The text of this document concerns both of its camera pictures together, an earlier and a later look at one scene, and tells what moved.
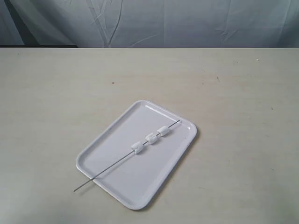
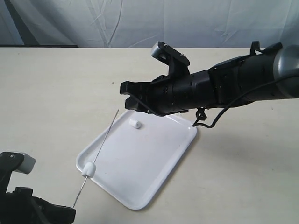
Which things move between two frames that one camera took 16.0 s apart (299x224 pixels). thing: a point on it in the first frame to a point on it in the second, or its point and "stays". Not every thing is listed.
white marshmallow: x=137 y=147 to x=89 y=170
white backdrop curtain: x=149 y=23 stays
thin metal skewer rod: x=75 y=189 to x=106 y=135
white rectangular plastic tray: x=133 y=155 stays
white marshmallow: x=163 y=131 to x=135 y=123
